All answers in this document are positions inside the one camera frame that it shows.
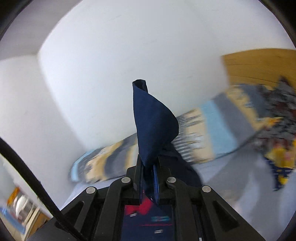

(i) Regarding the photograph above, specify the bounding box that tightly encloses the navy work jacket red collar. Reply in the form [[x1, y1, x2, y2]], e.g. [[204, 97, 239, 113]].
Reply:
[[121, 79, 202, 240]]

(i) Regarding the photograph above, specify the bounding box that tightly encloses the light blue cloud bedsheet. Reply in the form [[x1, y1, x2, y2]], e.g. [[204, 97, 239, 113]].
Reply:
[[61, 146, 296, 232]]

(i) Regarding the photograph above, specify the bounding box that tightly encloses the striped patchwork rolled quilt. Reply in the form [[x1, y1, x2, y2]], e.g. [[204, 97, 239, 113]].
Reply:
[[69, 84, 270, 183]]

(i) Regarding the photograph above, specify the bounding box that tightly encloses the patterned crumpled cloth pile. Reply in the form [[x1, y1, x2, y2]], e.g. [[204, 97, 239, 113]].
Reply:
[[253, 77, 295, 191]]

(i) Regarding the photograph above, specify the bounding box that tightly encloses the wooden headboard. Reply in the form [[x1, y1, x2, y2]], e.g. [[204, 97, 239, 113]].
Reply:
[[222, 48, 296, 88]]

